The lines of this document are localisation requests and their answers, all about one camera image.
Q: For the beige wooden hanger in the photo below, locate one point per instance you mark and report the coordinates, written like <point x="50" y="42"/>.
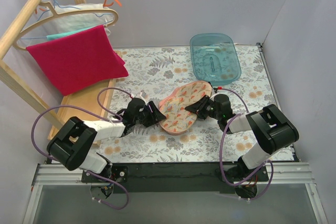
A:
<point x="51" y="14"/>

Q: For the teal folded cloth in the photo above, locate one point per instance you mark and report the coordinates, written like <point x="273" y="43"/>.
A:
<point x="64" y="34"/>

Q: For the floral patterned table mat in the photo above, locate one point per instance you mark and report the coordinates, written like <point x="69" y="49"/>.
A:
<point x="157" y="72"/>

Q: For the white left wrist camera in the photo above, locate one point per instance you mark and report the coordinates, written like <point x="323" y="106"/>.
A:
<point x="142" y="96"/>

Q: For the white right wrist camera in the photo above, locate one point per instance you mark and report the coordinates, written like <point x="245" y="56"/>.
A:
<point x="215" y="92"/>

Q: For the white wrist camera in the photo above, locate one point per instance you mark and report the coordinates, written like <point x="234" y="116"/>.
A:
<point x="215" y="92"/>
<point x="142" y="96"/>

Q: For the blue wire hanger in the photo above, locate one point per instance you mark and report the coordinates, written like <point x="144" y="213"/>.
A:
<point x="71" y="19"/>

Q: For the aluminium frame rail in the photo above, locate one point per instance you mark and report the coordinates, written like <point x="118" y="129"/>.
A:
<point x="281" y="203"/>

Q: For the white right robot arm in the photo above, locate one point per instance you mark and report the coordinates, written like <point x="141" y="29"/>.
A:
<point x="271" y="128"/>

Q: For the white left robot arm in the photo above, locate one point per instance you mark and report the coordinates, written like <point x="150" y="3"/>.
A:
<point x="71" y="145"/>

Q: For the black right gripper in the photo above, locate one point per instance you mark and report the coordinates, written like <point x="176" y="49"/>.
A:
<point x="205" y="107"/>

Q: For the clear teal plastic tub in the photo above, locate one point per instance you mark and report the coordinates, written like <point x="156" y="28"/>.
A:
<point x="214" y="59"/>

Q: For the magenta red towel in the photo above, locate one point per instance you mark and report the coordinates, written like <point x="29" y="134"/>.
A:
<point x="77" y="61"/>

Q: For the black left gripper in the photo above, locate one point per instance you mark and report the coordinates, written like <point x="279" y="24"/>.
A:
<point x="150" y="114"/>

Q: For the white cloth on hanger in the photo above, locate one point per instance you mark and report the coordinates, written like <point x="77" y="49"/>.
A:
<point x="79" y="21"/>

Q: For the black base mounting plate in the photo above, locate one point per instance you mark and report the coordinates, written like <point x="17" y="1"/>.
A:
<point x="180" y="177"/>

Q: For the peach floral mesh laundry bag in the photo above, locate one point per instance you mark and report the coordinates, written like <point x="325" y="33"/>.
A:
<point x="178" y="119"/>

